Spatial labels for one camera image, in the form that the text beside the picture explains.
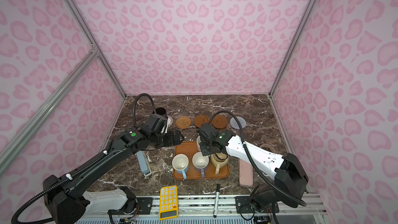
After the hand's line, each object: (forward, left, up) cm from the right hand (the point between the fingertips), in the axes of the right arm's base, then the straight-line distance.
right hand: (205, 148), depth 79 cm
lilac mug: (-3, +3, -11) cm, 12 cm away
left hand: (+2, +13, +8) cm, 15 cm away
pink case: (-9, -21, -10) cm, 25 cm away
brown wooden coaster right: (+24, -9, -12) cm, 28 cm away
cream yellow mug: (-9, -6, +9) cm, 14 cm away
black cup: (+36, +34, -14) cm, 51 cm away
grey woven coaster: (+23, -18, -13) cm, 32 cm away
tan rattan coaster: (+24, +16, -12) cm, 31 cm away
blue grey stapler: (-6, +32, -6) cm, 33 cm away
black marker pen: (-16, -7, -12) cm, 21 cm away
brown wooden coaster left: (+26, +5, -12) cm, 29 cm away
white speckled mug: (+6, +4, -3) cm, 8 cm away
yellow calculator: (-23, +17, -10) cm, 30 cm away
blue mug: (-4, +14, -10) cm, 18 cm away
